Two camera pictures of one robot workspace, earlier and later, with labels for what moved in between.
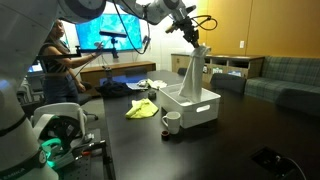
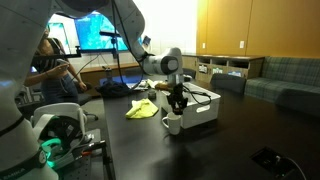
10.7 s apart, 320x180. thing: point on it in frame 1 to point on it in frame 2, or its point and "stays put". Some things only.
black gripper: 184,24 to 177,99
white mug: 173,122 stays put
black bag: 114,89 stays put
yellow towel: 142,108 stays put
